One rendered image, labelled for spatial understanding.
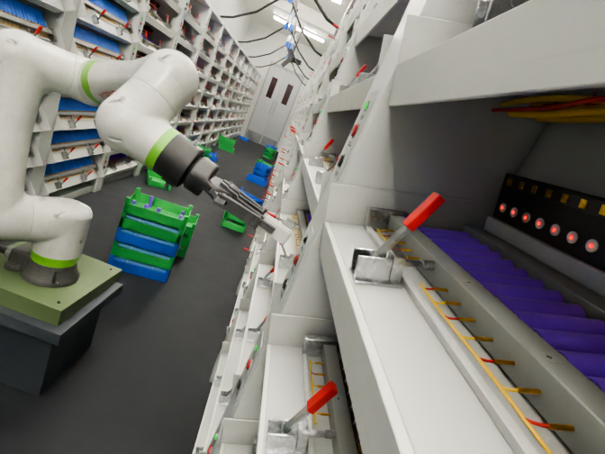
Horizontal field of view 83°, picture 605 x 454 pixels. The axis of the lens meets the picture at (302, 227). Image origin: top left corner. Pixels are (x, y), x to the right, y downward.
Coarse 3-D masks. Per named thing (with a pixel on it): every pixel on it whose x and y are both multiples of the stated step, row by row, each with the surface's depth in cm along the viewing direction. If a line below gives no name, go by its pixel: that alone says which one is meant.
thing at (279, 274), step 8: (288, 200) 115; (288, 208) 116; (296, 208) 114; (304, 208) 116; (280, 216) 112; (288, 216) 114; (288, 240) 92; (280, 248) 86; (288, 248) 87; (280, 272) 73; (280, 280) 69; (272, 296) 58; (272, 304) 58
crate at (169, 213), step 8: (136, 192) 183; (128, 200) 166; (144, 200) 187; (160, 200) 188; (128, 208) 168; (136, 208) 168; (144, 208) 169; (152, 208) 186; (168, 208) 191; (176, 208) 191; (184, 208) 192; (144, 216) 171; (152, 216) 171; (160, 216) 172; (168, 216) 172; (176, 216) 189; (184, 216) 193; (168, 224) 174; (176, 224) 175; (184, 224) 175
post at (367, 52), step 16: (352, 48) 102; (368, 48) 102; (352, 64) 103; (368, 64) 103; (336, 112) 107; (352, 112) 107; (320, 128) 108; (336, 128) 108; (336, 144) 110; (288, 192) 116; (304, 192) 114; (272, 240) 119; (256, 272) 123
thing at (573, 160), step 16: (560, 128) 39; (576, 128) 37; (592, 128) 35; (544, 144) 41; (560, 144) 38; (576, 144) 36; (592, 144) 34; (528, 160) 42; (544, 160) 40; (560, 160) 38; (576, 160) 36; (592, 160) 34; (528, 176) 41; (544, 176) 39; (560, 176) 37; (576, 176) 35; (592, 176) 33; (592, 192) 33; (560, 272) 33
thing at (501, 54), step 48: (480, 0) 24; (528, 0) 22; (576, 0) 14; (432, 48) 29; (480, 48) 22; (528, 48) 17; (576, 48) 14; (432, 96) 28; (480, 96) 21; (576, 96) 27
